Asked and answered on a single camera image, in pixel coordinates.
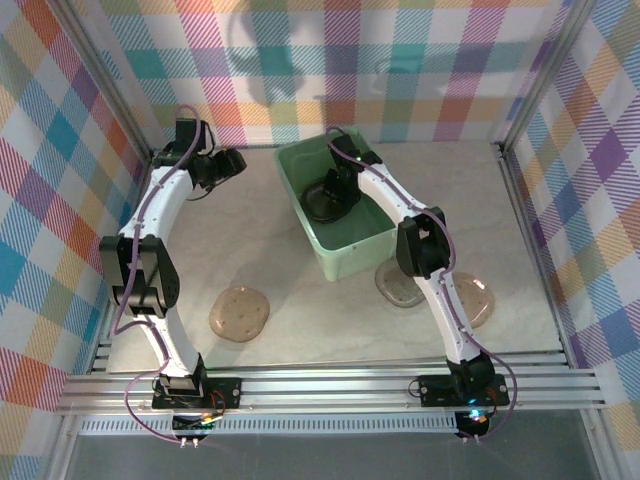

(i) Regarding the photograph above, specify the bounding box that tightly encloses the light green plastic bin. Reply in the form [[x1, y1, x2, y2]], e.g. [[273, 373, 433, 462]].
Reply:
[[273, 127, 404, 284]]

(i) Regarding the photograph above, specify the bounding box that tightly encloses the slotted aluminium cable duct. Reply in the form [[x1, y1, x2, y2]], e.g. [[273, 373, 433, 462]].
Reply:
[[74, 414, 496, 436]]

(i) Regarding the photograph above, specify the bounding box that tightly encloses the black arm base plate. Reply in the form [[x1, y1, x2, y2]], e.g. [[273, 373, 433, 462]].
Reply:
[[152, 377, 244, 411], [418, 373, 510, 407]]

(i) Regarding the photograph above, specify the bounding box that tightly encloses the wide aluminium mounting rail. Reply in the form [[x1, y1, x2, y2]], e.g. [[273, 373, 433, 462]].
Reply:
[[54, 367, 609, 416]]

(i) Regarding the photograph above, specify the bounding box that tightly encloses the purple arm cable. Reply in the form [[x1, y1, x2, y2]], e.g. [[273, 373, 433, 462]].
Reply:
[[327, 127, 519, 444], [109, 104, 226, 444]]

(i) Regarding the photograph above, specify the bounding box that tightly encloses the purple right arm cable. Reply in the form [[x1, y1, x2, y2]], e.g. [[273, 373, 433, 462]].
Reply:
[[327, 127, 519, 444]]

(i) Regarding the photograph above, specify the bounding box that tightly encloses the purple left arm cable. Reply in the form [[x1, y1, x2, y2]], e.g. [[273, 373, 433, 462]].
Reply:
[[109, 104, 226, 444]]

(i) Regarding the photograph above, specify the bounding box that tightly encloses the aluminium side rail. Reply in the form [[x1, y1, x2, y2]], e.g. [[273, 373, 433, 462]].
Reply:
[[498, 143, 580, 370], [88, 147, 155, 374]]

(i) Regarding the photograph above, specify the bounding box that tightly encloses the aluminium frame post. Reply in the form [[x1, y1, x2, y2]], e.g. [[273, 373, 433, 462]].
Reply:
[[49, 0, 154, 159], [498, 0, 601, 154]]

